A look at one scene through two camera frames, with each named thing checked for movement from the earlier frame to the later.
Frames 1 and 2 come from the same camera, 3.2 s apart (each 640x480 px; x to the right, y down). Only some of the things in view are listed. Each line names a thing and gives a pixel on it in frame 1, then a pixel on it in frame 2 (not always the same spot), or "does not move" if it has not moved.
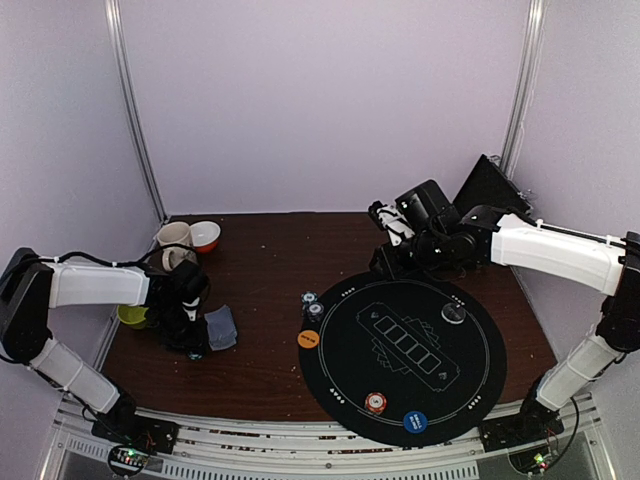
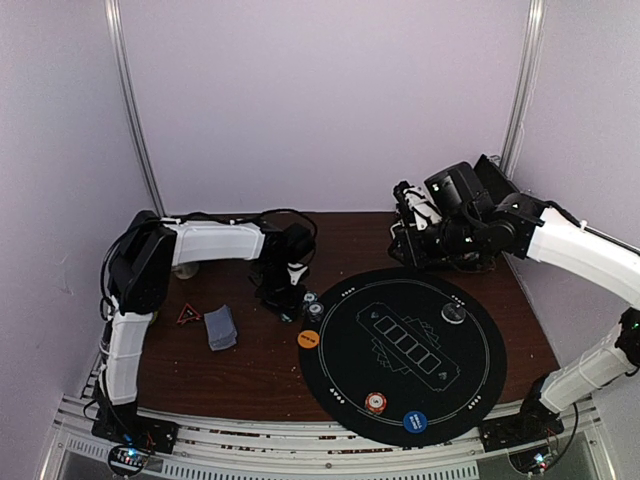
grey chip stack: (315, 311) does not move
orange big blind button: (308, 339) does not move
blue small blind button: (415, 421) does not move
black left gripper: (196, 343) -> (288, 306)
